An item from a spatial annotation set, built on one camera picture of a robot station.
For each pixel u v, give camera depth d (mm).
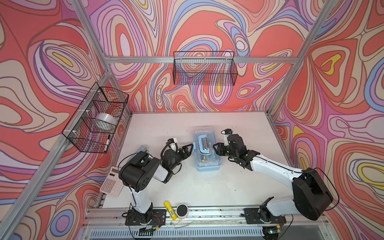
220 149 754
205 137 911
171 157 718
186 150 822
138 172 495
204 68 962
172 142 835
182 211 718
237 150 651
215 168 846
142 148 933
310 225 729
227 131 767
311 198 416
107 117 734
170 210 744
